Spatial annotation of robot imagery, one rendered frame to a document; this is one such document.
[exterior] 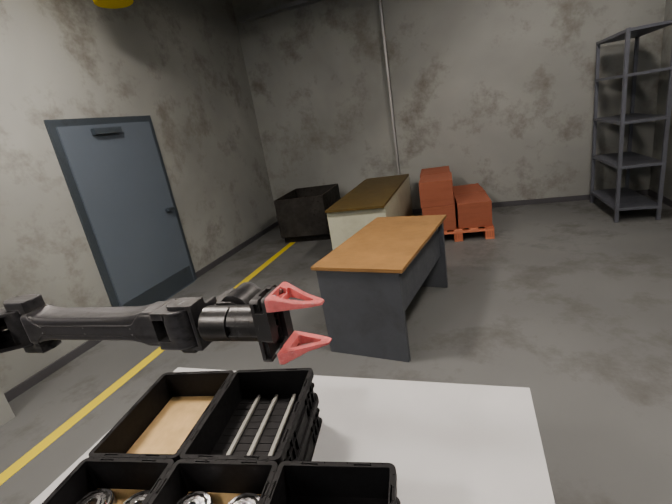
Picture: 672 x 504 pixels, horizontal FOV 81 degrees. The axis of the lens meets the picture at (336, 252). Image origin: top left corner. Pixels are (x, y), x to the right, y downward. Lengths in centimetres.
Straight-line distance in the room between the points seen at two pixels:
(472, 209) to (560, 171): 212
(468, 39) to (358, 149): 234
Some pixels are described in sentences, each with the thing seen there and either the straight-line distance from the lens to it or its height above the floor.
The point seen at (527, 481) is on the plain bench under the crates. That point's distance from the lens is 139.
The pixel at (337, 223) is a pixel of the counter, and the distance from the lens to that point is 483.
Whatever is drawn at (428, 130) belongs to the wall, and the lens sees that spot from 695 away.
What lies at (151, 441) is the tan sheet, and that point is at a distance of 158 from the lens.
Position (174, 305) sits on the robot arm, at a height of 149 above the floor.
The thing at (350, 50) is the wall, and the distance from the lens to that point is 721.
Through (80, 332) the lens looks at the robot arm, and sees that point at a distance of 85.
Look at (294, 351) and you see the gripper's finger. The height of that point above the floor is 142.
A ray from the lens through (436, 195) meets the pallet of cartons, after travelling 534.
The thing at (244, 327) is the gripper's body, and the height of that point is 146.
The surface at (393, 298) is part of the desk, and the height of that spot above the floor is 51.
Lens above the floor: 173
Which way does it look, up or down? 18 degrees down
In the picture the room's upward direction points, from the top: 9 degrees counter-clockwise
